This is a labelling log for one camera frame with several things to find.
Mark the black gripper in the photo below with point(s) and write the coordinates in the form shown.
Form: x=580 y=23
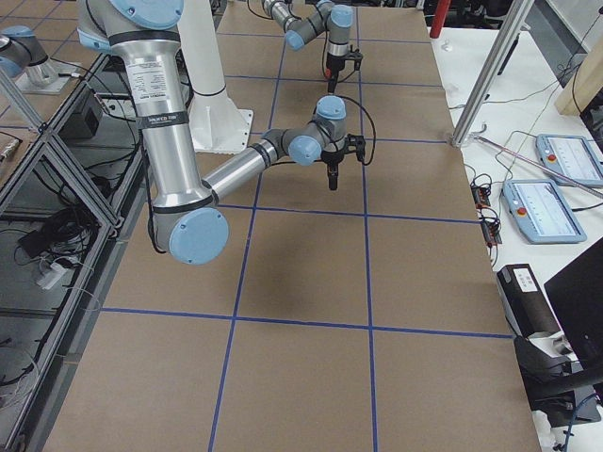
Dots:
x=334 y=63
x=332 y=160

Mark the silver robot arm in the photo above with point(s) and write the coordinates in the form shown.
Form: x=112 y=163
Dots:
x=330 y=18
x=170 y=53

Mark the red cylinder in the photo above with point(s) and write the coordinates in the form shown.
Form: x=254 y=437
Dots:
x=439 y=18

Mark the small circuit board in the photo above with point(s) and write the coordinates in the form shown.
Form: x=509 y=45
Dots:
x=481 y=188

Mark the teach pendant near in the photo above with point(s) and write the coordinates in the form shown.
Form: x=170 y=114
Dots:
x=541 y=213

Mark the teach pendant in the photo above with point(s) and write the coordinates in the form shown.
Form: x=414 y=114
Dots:
x=571 y=156
x=541 y=213

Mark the metal rod tool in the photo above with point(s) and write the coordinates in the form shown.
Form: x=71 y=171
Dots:
x=572 y=182

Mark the black box device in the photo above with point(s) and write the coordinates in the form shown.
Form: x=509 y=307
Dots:
x=525 y=303

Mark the teach pendant far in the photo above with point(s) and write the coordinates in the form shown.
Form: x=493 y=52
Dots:
x=571 y=156

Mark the black monitor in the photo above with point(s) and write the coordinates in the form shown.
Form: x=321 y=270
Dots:
x=575 y=294

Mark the white pedestal column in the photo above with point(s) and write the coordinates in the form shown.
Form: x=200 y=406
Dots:
x=216 y=124

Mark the aluminium frame post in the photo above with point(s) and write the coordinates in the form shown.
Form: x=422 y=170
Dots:
x=506 y=35

